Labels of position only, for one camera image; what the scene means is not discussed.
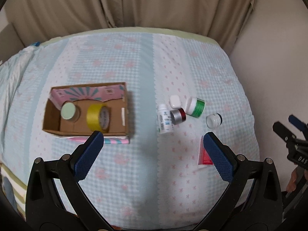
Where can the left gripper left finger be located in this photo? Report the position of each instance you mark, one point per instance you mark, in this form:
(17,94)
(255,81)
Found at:
(55,200)

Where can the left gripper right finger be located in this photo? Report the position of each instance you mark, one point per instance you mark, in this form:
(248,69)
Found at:
(252,200)

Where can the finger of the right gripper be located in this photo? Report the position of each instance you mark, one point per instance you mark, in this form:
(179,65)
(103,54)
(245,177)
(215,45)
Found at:
(284,133)
(297,123)

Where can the grey black cosmetic jar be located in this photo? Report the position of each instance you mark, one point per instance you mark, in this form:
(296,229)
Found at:
(214,120)

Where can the white bottle green label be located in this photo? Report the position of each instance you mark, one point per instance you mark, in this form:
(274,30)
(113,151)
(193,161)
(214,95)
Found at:
(194,107)

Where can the silver red cream jar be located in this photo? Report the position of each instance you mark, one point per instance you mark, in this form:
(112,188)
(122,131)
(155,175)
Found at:
(178,116)

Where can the white earbud case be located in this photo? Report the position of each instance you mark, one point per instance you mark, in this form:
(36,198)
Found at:
(175,102)

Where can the white bottle blue label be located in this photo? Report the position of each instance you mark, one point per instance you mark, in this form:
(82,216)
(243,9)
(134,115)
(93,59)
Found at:
(164,119)

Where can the right hand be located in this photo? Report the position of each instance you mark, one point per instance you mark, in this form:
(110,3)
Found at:
(291,186)

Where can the small red box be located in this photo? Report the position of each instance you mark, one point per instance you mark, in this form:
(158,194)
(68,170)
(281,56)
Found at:
(203,158)

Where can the jar with mint lid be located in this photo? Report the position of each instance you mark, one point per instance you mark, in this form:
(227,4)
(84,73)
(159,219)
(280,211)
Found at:
(70,112)

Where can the yellow tape roll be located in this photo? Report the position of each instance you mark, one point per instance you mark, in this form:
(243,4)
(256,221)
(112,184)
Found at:
(98,117)

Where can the blue white floral bedspread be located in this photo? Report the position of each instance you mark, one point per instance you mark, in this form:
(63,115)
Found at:
(154,181)

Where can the beige curtain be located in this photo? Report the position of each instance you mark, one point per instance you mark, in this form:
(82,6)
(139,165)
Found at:
(41,20)

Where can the blue clip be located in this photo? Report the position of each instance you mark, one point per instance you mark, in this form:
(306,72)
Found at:
(36,44)

